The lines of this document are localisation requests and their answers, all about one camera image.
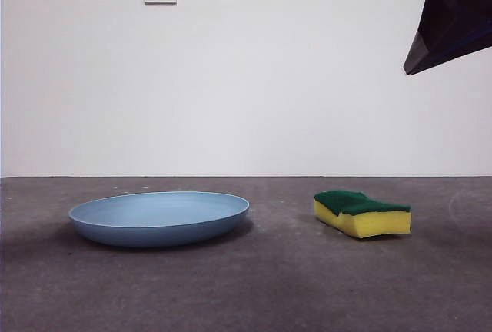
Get yellow sponge with green pad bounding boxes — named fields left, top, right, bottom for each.
left=313, top=188, right=412, bottom=240

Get light blue round plate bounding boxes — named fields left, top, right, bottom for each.
left=68, top=191, right=251, bottom=248

